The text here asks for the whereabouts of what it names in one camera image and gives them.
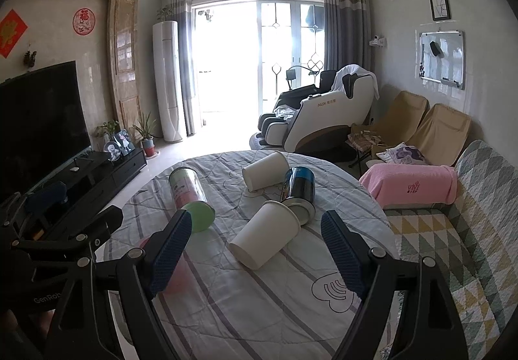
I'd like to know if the green leafy houseplant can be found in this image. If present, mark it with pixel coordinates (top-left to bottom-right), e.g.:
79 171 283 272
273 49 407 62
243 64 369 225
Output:
94 120 121 142

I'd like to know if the grey striped curtain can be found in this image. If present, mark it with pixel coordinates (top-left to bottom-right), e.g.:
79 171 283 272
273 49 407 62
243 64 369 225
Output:
321 0 379 122
167 0 201 137

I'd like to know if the tabletop photo frame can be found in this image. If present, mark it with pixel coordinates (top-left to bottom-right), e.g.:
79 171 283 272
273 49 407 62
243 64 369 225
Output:
113 129 135 156

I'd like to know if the beige lounge chair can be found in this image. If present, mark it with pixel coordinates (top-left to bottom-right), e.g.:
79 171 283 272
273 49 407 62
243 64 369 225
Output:
366 103 472 170
350 91 430 146

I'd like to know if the purple floral pillow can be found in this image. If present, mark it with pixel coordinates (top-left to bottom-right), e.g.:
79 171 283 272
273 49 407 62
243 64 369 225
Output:
378 142 430 165

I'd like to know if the red diamond wall decoration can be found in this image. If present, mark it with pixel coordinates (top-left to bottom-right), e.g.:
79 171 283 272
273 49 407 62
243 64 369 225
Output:
0 9 28 59

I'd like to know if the black framed line drawing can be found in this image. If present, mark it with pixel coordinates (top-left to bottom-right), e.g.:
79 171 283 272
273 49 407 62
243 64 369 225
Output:
428 0 451 21

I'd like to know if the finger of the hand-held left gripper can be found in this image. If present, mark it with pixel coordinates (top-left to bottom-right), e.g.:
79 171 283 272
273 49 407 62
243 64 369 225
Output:
12 205 124 264
0 181 69 223

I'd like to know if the white paper cup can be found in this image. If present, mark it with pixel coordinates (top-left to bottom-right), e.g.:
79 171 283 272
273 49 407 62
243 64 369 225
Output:
229 200 302 271
242 151 290 193

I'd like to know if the potted plant in red pot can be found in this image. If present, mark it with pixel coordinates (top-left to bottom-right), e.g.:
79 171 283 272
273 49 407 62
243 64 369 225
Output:
133 113 158 158

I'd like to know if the pink plastic cup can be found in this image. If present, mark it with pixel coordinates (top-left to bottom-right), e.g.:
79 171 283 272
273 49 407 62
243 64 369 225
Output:
135 236 191 297

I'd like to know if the black flat television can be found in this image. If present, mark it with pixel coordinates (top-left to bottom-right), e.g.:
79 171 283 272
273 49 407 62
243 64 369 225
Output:
0 61 92 193

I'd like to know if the black television stand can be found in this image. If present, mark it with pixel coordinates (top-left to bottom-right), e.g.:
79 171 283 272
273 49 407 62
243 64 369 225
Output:
0 149 147 239

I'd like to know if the white standing air conditioner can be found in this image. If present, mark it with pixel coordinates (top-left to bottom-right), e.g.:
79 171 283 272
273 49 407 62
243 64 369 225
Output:
152 21 184 143

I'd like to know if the plaid cloth on stool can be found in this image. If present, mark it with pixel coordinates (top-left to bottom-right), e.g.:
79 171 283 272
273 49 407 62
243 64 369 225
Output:
347 129 383 170

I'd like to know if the blue metal can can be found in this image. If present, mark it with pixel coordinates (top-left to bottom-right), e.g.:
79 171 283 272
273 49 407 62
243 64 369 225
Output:
281 167 317 227

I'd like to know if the white towel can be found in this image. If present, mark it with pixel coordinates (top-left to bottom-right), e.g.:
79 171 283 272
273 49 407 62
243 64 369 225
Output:
332 64 375 91

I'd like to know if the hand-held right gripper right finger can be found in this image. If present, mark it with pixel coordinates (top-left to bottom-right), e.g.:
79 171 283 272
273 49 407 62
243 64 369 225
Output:
321 209 470 360

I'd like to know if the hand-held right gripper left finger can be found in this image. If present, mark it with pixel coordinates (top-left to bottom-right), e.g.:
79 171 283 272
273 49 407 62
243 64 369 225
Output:
49 209 193 360

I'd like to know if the pink towel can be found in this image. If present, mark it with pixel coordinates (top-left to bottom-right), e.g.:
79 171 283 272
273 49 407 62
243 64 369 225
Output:
359 163 458 210

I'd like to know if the red round wall decoration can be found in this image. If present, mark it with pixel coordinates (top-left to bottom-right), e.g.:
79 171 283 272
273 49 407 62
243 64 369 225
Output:
73 8 95 36

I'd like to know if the wall whiteboard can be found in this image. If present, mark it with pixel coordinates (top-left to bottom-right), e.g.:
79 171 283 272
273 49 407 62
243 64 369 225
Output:
419 30 466 90

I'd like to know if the white massage chair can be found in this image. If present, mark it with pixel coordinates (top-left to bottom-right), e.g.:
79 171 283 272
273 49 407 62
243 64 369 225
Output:
257 65 381 154

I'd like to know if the sofa with triangle-pattern cover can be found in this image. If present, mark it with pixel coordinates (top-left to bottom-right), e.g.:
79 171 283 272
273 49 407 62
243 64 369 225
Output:
382 139 518 360

